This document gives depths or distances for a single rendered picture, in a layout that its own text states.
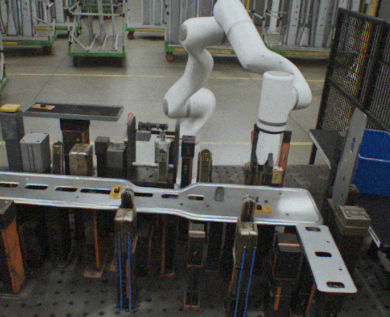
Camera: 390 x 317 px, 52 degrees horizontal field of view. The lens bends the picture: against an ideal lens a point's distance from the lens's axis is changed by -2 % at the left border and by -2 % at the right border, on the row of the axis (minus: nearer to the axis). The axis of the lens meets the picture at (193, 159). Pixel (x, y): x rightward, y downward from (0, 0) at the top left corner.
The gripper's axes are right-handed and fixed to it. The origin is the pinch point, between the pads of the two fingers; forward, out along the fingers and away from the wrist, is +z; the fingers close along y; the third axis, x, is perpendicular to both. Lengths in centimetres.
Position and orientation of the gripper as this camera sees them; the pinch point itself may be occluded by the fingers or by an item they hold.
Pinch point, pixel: (264, 174)
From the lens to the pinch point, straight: 126.5
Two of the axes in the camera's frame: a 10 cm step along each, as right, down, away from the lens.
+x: 10.0, 0.6, 0.0
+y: -0.2, 4.3, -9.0
